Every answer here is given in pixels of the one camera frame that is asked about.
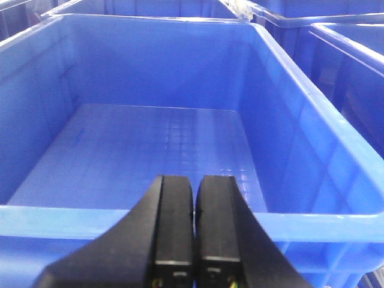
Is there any blue crate right side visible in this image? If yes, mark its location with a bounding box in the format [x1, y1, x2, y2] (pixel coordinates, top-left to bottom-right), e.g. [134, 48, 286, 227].
[310, 23, 383, 154]

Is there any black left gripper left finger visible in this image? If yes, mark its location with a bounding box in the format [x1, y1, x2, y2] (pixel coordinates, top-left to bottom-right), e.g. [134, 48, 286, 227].
[33, 175, 194, 287]

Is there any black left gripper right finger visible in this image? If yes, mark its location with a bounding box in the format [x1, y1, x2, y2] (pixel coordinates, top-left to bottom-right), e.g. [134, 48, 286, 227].
[195, 175, 311, 287]

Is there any blue open crate below gripper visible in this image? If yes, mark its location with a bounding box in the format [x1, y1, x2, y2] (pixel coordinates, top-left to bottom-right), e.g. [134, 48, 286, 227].
[1, 14, 383, 287]

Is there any blue crate far upper right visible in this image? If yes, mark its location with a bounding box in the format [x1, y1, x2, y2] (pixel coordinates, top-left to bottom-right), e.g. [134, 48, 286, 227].
[250, 1, 383, 76]

